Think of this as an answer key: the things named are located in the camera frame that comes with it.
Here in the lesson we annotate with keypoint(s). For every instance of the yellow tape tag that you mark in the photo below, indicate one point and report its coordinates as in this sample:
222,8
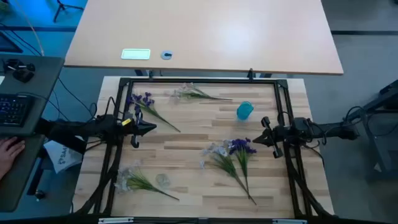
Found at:
126,122

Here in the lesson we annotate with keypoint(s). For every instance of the dark grey side desk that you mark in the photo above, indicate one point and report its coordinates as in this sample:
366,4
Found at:
40,81

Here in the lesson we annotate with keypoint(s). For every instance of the silver bracket plate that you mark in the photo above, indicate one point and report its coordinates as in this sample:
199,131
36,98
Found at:
115,220
289,221

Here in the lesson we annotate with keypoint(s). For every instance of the black clamp mount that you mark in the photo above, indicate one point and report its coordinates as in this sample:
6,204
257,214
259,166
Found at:
21,73

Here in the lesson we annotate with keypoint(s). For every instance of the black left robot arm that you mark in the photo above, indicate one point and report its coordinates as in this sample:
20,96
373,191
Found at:
77,129

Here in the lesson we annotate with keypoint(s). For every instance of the clear glass vase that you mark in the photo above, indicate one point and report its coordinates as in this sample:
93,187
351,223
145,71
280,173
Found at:
162,180

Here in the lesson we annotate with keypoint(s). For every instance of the small black table clamp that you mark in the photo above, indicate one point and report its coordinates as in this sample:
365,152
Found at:
150,74
250,73

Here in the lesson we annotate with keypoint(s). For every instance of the purple artificial flower stem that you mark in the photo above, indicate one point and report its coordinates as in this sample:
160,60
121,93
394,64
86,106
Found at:
147,101
241,144

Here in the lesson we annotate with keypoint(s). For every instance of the white rectangular cover plate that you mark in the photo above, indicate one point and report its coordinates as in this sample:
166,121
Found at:
135,54

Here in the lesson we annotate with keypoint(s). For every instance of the large light wooden table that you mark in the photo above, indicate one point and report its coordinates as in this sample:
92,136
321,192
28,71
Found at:
217,31

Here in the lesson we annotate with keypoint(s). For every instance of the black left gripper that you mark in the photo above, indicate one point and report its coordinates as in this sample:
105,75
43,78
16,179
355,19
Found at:
132,127

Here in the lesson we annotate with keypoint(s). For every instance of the blue glass vase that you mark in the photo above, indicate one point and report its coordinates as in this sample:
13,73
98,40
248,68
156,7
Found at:
245,111

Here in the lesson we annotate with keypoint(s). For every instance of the small black caster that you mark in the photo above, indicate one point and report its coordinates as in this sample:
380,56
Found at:
39,194

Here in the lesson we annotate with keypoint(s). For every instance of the dark flat screen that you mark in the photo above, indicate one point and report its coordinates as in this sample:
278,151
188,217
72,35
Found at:
7,45

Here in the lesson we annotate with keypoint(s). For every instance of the black keyboard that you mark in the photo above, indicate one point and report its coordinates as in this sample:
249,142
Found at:
14,110

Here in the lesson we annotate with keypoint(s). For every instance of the person's hand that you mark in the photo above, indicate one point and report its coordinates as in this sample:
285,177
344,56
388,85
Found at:
9,155

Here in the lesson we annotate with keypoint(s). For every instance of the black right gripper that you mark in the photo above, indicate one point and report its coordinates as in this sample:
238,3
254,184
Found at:
276,137

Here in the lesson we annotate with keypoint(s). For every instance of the black aluminium frame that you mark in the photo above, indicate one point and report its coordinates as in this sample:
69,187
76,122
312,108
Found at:
202,80

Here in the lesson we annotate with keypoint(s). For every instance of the black tripod stand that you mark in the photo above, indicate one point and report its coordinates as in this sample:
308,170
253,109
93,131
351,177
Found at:
62,5

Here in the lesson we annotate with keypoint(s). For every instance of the white printed bag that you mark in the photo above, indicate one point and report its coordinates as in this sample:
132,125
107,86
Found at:
63,157

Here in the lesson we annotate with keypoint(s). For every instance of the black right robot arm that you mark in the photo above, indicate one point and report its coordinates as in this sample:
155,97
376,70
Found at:
323,130

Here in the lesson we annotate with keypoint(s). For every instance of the dark metal stand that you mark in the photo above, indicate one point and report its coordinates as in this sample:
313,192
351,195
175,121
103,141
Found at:
381,130

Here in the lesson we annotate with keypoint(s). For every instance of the white artificial flower stem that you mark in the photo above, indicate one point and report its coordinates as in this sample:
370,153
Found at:
225,163
192,93
140,182

